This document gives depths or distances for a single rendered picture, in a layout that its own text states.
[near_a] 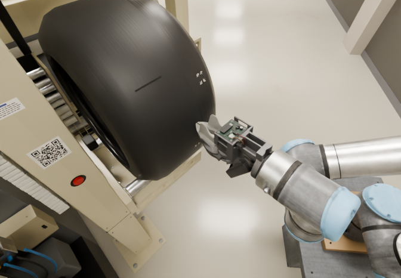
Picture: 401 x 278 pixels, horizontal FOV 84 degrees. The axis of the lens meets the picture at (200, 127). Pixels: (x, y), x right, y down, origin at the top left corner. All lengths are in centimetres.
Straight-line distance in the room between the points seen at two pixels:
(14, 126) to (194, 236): 138
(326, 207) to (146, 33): 49
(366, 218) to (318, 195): 65
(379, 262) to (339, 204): 63
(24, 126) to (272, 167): 52
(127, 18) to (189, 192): 147
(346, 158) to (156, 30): 52
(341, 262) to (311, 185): 84
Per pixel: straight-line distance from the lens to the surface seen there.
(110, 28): 56
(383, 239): 105
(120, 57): 51
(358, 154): 61
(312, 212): 44
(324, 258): 123
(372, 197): 105
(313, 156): 60
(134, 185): 88
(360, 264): 129
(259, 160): 46
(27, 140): 63
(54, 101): 110
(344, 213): 44
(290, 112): 248
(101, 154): 114
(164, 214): 179
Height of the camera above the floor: 169
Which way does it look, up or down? 51 degrees down
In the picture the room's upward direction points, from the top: straight up
